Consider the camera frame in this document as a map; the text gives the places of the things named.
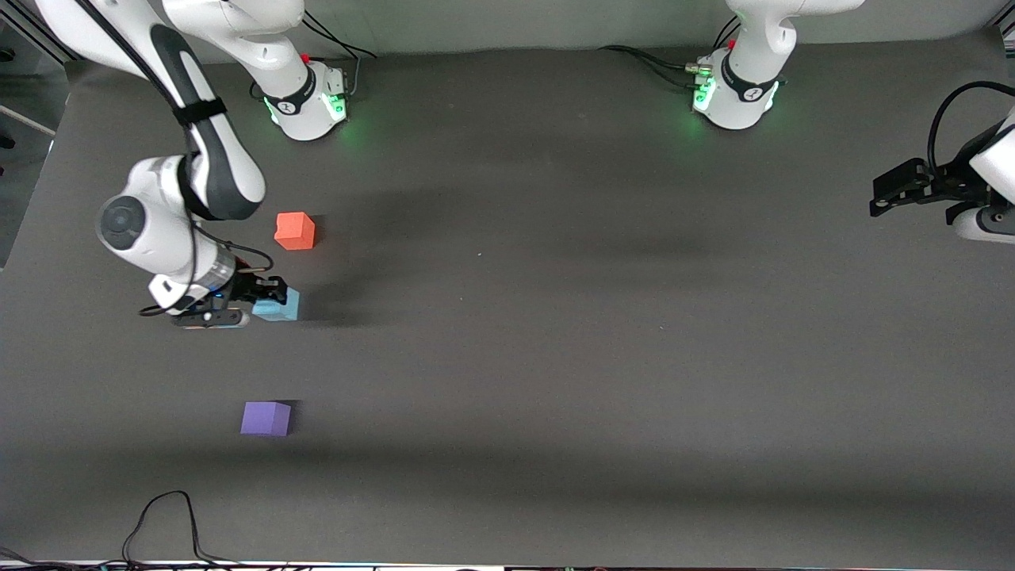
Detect orange foam block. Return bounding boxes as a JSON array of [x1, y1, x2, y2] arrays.
[[274, 212, 316, 251]]

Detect black left arm wrist cable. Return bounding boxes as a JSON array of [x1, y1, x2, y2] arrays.
[[928, 81, 1015, 182]]

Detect purple foam block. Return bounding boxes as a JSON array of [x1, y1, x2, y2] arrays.
[[240, 400, 293, 437]]

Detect black arm wrist cable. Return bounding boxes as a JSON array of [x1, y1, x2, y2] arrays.
[[75, 0, 275, 318], [928, 81, 1015, 182]]

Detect dark grey table mat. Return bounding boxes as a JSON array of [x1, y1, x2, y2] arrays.
[[0, 30, 1015, 569]]

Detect black arm base cables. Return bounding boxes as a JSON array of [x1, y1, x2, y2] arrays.
[[597, 16, 743, 90], [252, 14, 378, 102]]

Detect black left arm base cables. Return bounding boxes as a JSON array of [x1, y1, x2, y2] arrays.
[[597, 16, 743, 90]]

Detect light blue foam block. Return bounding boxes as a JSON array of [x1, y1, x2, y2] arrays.
[[252, 286, 301, 323]]

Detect thin black looped cable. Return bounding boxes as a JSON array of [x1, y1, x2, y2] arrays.
[[0, 490, 262, 571]]

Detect black right arm wrist cable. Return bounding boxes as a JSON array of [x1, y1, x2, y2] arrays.
[[75, 0, 275, 318]]

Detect black right arm base cables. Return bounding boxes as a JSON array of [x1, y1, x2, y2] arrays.
[[252, 14, 378, 102]]

